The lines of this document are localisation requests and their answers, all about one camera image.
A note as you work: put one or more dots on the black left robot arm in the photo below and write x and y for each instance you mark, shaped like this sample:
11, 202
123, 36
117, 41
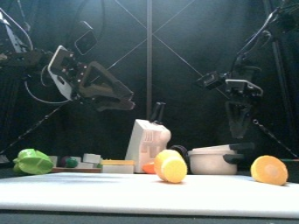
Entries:
19, 58

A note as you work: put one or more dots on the white toy pot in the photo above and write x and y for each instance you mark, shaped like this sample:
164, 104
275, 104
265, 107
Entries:
209, 162

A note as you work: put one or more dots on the white cutting board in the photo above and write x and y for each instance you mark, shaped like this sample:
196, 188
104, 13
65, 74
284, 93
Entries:
116, 192

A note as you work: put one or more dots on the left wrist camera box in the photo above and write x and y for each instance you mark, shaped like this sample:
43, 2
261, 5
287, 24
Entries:
85, 40

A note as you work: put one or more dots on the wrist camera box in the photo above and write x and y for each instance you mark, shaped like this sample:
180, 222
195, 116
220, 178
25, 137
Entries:
211, 80
85, 40

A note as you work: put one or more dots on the brown wooden tray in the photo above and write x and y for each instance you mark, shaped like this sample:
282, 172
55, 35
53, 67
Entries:
73, 169

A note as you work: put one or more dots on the diagonal metal brace rod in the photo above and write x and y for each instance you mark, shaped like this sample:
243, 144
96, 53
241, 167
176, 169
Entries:
31, 128
272, 137

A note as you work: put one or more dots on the yellow topped white block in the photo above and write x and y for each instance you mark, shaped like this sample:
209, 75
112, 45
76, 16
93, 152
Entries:
117, 166

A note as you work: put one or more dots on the green bell pepper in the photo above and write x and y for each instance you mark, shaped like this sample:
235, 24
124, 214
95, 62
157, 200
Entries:
32, 162

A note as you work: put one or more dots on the vertical metal frame pole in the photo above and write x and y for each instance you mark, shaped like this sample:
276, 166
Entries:
148, 58

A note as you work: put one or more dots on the green toy ball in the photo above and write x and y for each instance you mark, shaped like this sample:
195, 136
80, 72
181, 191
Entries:
71, 162

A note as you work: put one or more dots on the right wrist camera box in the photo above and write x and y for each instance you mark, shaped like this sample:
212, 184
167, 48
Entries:
211, 80

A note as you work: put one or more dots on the yellow lemon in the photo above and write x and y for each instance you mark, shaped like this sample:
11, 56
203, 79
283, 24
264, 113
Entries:
171, 167

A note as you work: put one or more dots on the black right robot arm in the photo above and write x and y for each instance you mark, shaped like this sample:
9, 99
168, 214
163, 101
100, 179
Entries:
280, 17

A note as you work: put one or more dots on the orange toy food piece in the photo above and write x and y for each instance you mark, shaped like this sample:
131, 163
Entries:
148, 168

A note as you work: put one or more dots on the purple toy ball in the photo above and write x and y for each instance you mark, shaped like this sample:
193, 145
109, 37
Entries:
61, 161

